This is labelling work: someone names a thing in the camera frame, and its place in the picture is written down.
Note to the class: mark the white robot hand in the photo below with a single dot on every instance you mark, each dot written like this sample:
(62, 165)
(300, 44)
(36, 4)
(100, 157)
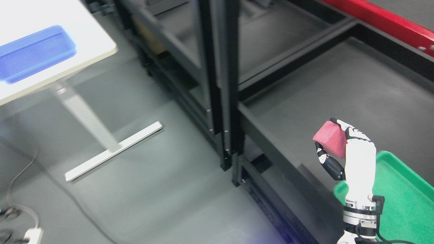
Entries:
(360, 165)

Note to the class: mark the pink block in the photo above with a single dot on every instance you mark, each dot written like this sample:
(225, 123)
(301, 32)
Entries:
(332, 138)

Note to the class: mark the green tray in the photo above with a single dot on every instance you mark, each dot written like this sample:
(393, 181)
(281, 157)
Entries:
(403, 202)

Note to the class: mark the black right shelf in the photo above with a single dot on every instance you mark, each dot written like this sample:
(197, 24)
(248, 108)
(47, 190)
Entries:
(292, 65)

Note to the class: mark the black shelf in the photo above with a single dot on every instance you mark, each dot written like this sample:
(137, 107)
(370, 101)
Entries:
(174, 42)
(292, 65)

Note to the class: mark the black left shelf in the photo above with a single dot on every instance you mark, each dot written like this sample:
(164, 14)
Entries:
(174, 42)

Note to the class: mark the blue tray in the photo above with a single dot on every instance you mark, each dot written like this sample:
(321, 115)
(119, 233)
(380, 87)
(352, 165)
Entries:
(34, 53)

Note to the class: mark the red metal beam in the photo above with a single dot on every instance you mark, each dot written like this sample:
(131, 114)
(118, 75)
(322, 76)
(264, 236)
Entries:
(401, 28)

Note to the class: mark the white power strip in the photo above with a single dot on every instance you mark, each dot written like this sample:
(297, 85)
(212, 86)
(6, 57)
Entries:
(33, 235)

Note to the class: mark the white table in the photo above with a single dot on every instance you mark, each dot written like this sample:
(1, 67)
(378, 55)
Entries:
(20, 18)

